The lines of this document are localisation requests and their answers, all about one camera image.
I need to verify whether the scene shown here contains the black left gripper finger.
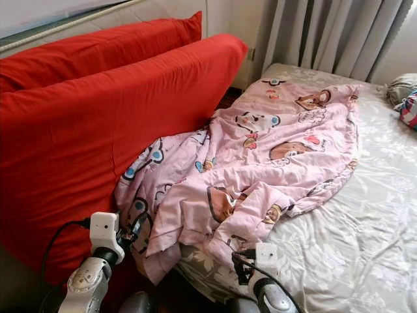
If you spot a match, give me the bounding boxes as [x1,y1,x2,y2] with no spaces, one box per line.
[132,212,151,243]

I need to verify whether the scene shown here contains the pink cartoon print blanket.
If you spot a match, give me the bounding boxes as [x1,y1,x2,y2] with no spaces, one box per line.
[114,78,362,286]

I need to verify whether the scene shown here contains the grey robot left leg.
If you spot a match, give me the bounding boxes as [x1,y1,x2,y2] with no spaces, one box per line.
[117,291,152,313]

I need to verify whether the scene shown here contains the large red cushion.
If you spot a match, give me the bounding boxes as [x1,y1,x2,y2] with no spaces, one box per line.
[0,33,248,284]

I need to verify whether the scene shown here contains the grey floral bedsheet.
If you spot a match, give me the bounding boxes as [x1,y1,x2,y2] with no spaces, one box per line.
[173,63,417,313]

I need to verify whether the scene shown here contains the flat red cushion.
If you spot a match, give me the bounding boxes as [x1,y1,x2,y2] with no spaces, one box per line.
[0,11,203,92]

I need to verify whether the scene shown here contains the red white blue bolster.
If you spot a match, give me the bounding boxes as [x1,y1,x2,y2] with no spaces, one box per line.
[394,91,417,131]

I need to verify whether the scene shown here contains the flat grey pillow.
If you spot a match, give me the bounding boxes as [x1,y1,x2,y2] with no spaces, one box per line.
[386,73,417,107]

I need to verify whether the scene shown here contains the grey pleated curtain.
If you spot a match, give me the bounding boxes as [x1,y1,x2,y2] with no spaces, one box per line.
[261,0,414,82]

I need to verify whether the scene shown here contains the bright white window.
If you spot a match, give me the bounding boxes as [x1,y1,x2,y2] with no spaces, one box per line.
[375,0,417,85]

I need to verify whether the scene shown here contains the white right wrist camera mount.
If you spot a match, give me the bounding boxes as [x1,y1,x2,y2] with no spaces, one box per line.
[254,243,280,275]

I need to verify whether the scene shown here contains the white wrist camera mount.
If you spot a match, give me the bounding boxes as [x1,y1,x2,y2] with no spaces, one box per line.
[90,212,124,256]
[254,243,280,275]

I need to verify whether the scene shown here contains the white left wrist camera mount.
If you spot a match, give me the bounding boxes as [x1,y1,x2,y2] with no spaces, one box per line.
[90,212,124,256]

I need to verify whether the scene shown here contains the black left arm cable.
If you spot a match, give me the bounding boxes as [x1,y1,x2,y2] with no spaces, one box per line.
[39,218,92,312]

